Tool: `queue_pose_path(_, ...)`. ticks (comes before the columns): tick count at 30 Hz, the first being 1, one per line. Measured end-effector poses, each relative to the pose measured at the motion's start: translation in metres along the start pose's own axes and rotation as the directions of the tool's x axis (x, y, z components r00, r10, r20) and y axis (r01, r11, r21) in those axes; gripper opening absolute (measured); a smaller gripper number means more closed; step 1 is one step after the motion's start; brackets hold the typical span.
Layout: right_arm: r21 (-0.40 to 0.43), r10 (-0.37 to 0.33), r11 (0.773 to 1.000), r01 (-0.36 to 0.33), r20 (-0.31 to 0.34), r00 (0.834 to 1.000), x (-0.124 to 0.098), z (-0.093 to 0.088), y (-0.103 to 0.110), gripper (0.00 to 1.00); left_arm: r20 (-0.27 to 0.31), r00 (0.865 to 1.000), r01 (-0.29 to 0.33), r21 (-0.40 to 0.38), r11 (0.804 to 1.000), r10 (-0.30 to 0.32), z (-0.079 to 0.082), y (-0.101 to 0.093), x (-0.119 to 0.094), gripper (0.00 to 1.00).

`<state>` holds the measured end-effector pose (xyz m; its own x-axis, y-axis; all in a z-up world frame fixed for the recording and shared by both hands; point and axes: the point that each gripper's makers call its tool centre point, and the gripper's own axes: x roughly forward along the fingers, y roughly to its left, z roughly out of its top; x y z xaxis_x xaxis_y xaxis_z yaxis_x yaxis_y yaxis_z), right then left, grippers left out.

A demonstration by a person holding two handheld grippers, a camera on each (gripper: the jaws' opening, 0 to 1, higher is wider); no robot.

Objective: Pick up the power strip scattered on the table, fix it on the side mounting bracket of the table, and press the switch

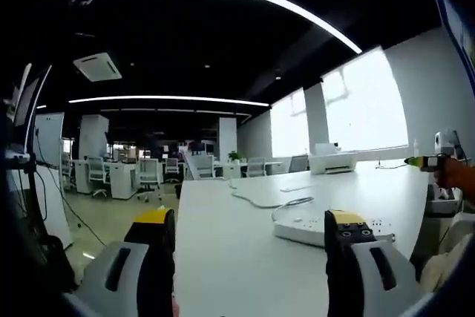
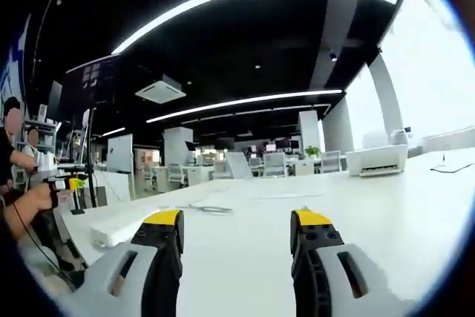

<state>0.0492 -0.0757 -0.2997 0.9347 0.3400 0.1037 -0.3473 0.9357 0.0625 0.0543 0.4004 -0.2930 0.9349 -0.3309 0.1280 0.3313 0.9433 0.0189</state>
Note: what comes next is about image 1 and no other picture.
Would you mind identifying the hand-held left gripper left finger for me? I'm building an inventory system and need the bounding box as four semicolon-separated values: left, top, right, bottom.
76;208;177;317

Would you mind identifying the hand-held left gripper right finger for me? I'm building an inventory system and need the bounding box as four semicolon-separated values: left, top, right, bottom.
323;209;426;317

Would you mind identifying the white power strip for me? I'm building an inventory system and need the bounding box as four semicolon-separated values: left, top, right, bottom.
272;209;396;249

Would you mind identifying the person's right hand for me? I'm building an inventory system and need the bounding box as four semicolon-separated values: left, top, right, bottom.
433;156;465;189

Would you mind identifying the white plastic box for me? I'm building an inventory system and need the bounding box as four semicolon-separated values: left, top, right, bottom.
427;182;462;217

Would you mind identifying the white printer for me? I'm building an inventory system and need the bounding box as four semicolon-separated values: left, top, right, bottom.
307;142;358;175

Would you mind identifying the person's beige clothing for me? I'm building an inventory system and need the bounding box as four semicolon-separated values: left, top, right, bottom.
419;216;475;292

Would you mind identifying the white side desk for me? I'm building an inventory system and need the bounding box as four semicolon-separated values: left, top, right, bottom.
35;163;74;250

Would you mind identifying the white filing cabinet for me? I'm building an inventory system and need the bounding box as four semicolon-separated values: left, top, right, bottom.
108;162;137;200

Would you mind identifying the white mesh office chair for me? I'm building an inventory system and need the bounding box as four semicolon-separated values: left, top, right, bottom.
246;157;267;179
86;156;109;198
136;158;162;203
163;157;181;184
194;154;217;180

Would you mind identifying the white table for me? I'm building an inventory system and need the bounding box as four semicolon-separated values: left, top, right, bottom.
174;159;433;317

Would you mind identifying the black equipment stand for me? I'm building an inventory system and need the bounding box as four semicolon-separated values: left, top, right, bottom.
5;151;77;295

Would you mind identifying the grey office chair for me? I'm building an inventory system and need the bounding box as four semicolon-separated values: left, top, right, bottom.
288;154;310;174

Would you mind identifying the white whiteboard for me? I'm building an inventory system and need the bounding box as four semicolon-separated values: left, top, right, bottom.
33;111;66;169

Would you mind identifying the dark monitor screen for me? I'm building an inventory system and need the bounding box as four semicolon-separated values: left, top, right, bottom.
10;64;53;129

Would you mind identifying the ceiling air conditioner unit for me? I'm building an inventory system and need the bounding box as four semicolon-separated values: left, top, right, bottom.
72;51;123;82

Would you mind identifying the black floor cable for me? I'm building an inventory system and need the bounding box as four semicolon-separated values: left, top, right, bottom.
59;189;109;248

